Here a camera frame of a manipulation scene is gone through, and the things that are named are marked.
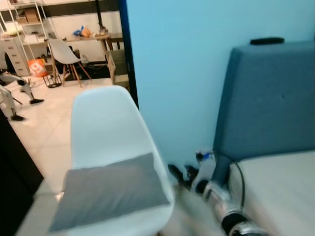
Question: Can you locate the dark blue door frame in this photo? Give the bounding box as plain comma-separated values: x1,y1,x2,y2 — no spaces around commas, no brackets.
118,0,139,107

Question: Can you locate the wooden desk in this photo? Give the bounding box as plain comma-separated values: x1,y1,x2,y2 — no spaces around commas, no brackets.
64,32,124,56

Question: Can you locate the flat black remote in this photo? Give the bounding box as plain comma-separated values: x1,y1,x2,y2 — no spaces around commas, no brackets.
250,37,285,46

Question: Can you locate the white drawer cabinet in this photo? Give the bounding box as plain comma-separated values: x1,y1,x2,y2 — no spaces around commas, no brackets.
0,39,31,77

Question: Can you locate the white plastic shell chair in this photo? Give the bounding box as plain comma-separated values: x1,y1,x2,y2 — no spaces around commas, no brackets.
15,85,176,236

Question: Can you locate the dark wooden furniture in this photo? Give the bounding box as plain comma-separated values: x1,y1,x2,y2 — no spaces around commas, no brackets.
0,112,44,236

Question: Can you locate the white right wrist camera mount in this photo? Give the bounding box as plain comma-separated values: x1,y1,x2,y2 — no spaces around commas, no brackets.
196,150,216,185

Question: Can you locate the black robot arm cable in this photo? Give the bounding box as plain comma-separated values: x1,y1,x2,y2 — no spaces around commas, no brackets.
227,158,246,211

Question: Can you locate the brown cardboard box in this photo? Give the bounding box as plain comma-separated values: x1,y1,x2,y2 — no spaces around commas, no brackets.
24,8,41,24

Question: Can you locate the white mattress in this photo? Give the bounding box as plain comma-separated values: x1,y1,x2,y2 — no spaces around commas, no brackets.
229,150,315,236

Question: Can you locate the black wire stool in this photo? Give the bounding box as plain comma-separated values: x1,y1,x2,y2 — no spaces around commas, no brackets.
43,74,63,89

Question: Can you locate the blue plastic bag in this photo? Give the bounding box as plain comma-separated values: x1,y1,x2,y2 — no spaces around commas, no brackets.
73,26,93,39

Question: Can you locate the blue fabric headboard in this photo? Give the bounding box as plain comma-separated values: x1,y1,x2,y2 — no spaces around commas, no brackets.
213,40,315,188

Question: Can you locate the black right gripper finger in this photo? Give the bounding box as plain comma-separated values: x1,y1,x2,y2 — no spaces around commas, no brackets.
184,166,199,191
168,164,184,186

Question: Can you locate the white chair with wooden legs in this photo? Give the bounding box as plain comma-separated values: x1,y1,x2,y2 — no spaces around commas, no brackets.
48,39,92,88

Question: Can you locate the grey seat cushion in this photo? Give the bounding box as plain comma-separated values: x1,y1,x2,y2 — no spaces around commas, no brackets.
48,152,171,233

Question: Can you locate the white metal shelf rack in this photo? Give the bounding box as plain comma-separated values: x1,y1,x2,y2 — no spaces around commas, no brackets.
0,0,56,46

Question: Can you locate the orange shopping bag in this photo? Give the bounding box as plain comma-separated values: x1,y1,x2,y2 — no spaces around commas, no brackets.
27,59,50,78

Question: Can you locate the black pole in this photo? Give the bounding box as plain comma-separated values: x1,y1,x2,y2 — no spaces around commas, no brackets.
95,0,108,33

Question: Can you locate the silver leg with black foot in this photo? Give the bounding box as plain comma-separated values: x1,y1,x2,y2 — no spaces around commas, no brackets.
0,85,26,121
0,71,45,105

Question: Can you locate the beige wooden crate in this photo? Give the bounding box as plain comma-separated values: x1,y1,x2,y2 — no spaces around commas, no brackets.
107,49,130,85

